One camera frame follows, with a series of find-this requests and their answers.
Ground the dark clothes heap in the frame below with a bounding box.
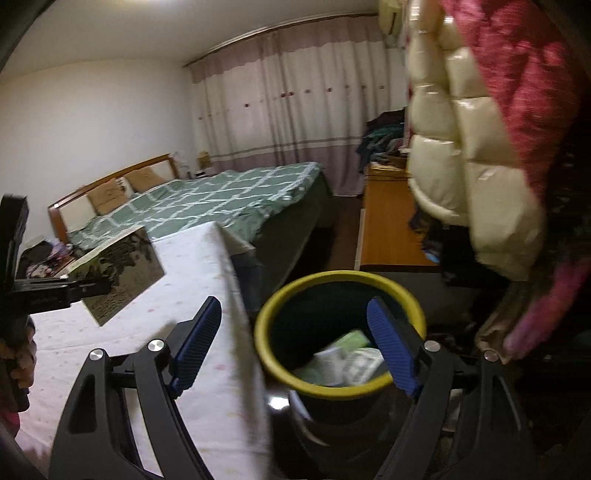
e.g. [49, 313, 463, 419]
[16, 240, 75, 280]

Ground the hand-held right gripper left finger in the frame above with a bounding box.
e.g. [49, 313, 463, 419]
[48, 295, 225, 480]

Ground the dark bin with yellow rim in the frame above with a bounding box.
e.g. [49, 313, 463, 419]
[254, 270, 428, 462]

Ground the cream air conditioner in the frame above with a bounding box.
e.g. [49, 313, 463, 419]
[379, 0, 409, 35]

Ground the pile of clothes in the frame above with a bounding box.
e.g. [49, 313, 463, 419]
[355, 108, 411, 174]

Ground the red dotted quilted jacket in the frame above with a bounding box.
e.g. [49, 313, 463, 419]
[438, 0, 591, 199]

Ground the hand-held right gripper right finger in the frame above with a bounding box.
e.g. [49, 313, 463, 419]
[366, 296, 527, 480]

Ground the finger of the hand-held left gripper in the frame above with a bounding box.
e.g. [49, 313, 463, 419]
[16, 272, 112, 315]

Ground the pink fleece garment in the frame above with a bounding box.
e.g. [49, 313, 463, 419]
[503, 258, 591, 361]

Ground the brown pillow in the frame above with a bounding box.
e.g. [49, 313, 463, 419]
[124, 167, 167, 192]
[87, 178, 127, 215]

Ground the leaf print carton box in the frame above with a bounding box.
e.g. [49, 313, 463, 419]
[68, 226, 166, 328]

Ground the white tissue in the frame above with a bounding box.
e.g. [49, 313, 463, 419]
[295, 348, 345, 386]

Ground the pink and white curtain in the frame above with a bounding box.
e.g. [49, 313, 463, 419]
[189, 18, 409, 197]

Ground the wooden cabinet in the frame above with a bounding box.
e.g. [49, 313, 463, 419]
[355, 164, 444, 273]

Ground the green plaid duvet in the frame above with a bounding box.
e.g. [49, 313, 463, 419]
[69, 161, 322, 252]

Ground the cream puffer jacket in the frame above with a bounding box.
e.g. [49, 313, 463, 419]
[404, 0, 548, 282]

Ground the wooden bed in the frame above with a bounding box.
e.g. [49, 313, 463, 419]
[47, 154, 333, 287]

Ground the person's left hand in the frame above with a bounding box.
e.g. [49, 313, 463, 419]
[0, 318, 38, 402]

